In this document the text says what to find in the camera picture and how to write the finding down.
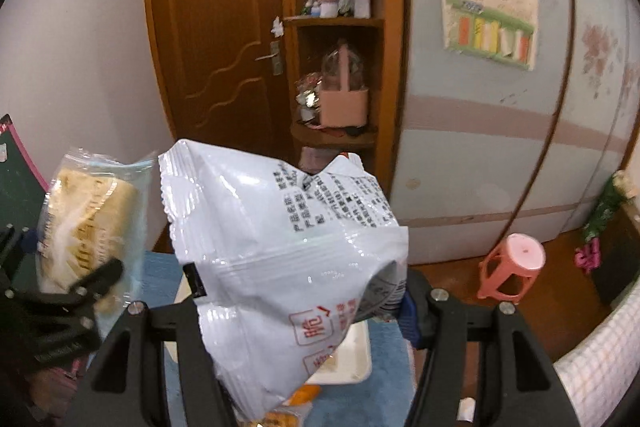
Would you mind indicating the wooden corner shelf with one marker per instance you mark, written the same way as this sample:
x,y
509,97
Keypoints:
x,y
390,57

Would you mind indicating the blue towel table cover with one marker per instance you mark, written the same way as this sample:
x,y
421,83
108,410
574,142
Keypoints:
x,y
385,387

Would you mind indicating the wall poster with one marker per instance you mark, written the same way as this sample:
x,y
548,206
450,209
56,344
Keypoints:
x,y
490,12

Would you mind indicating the brown wooden door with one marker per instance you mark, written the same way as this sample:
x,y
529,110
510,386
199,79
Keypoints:
x,y
215,32

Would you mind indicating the green chalkboard with pink frame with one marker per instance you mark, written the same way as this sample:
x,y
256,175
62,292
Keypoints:
x,y
15,187

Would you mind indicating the folded pink cloths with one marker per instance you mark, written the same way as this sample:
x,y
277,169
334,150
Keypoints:
x,y
315,159

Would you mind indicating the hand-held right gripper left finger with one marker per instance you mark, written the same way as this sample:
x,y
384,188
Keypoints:
x,y
150,332

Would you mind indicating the floral sliding wardrobe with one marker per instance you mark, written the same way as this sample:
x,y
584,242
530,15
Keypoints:
x,y
475,167

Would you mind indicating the clear bag of crackers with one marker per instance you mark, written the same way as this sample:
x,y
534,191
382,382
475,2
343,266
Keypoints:
x,y
85,217

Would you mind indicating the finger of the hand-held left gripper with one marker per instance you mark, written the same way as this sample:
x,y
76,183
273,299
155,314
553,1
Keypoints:
x,y
95,279
12,247

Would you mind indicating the plaid bed sheet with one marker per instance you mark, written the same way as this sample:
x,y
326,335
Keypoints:
x,y
600,357

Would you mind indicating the clear bag of fried snacks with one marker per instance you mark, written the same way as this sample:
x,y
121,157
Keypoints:
x,y
295,397

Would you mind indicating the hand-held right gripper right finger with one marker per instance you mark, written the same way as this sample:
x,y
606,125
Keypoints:
x,y
407,317

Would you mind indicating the white snack packet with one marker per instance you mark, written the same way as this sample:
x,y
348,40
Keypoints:
x,y
280,247

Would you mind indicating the pink plastic stool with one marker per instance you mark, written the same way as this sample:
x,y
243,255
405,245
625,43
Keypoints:
x,y
515,262

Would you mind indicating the pink basket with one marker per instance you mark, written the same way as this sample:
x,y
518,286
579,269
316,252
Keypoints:
x,y
345,107

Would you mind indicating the white plastic bin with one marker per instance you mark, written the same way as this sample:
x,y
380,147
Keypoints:
x,y
350,352

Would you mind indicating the dark wooden cabinet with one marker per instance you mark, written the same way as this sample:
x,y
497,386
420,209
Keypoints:
x,y
620,262

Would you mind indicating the shiny wrappers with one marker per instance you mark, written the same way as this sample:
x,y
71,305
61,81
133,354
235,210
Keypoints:
x,y
307,97

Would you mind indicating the pink toy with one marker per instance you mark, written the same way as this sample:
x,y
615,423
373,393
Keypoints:
x,y
586,257

